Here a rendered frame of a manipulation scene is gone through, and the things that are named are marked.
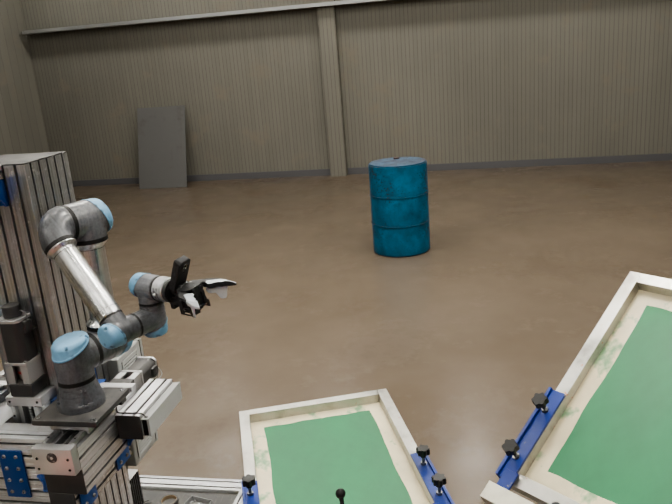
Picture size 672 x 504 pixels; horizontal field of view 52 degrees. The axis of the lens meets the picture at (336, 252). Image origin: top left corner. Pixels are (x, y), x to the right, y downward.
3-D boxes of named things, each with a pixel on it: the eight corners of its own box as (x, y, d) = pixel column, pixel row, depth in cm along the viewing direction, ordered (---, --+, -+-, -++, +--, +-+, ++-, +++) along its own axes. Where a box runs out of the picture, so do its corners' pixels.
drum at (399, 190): (376, 242, 836) (370, 156, 807) (431, 240, 825) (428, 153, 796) (370, 258, 773) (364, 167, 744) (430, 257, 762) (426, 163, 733)
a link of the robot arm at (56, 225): (26, 206, 202) (119, 339, 193) (59, 198, 210) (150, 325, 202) (15, 229, 209) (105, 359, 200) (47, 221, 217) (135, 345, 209)
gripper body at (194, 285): (213, 305, 201) (184, 299, 208) (206, 279, 198) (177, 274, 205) (194, 318, 196) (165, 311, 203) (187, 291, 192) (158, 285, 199)
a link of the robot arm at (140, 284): (149, 293, 216) (144, 267, 214) (173, 298, 210) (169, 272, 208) (128, 301, 210) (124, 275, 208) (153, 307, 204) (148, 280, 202)
